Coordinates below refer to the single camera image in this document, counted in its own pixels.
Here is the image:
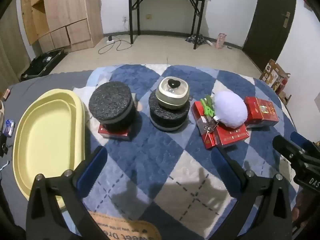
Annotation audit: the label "pink bottle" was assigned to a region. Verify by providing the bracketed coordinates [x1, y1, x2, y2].
[216, 33, 227, 49]

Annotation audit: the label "blue and white packet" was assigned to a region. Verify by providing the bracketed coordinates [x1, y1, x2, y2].
[2, 119, 16, 137]

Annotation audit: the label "yellow oval plastic basin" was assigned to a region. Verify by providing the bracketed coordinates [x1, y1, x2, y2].
[12, 89, 87, 208]

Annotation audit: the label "black foam cylinder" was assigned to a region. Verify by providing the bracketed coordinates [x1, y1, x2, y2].
[148, 90, 191, 132]
[89, 81, 137, 134]

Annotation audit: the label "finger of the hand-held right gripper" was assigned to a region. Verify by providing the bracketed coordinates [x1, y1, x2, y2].
[272, 135, 307, 159]
[291, 131, 320, 153]

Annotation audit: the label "blue and white checkered blanket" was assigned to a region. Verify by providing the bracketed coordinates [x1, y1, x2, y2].
[50, 64, 300, 240]

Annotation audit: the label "black folding table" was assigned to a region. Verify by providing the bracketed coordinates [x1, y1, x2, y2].
[119, 0, 212, 50]

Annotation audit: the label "white plush ball keychain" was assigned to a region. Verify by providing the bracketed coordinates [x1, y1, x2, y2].
[200, 91, 248, 133]

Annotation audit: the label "shiny red cigarette box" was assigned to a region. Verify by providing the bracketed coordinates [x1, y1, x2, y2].
[244, 96, 280, 128]

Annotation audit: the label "beige round case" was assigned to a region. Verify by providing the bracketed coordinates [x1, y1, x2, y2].
[155, 76, 190, 110]

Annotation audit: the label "black case on floor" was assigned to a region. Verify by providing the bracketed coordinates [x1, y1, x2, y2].
[21, 49, 67, 80]

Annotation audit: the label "cardboard boxes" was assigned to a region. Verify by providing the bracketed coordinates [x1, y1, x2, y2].
[260, 59, 292, 100]

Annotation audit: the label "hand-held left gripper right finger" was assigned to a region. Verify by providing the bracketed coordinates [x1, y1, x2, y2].
[219, 149, 293, 240]

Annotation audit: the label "red box with white lettering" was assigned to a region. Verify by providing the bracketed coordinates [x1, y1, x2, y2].
[212, 124, 250, 147]

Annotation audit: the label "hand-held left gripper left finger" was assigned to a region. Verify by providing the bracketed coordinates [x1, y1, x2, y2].
[26, 146, 110, 240]

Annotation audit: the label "dark brown door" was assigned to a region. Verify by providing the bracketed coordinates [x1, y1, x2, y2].
[242, 0, 298, 72]

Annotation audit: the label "power strip with cable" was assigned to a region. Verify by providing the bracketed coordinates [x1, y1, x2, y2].
[98, 35, 132, 55]

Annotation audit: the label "wooden wardrobe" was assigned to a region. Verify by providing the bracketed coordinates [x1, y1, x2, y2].
[20, 0, 104, 53]

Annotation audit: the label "dark cloth under table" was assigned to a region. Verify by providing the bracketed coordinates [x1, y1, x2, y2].
[185, 35, 208, 45]

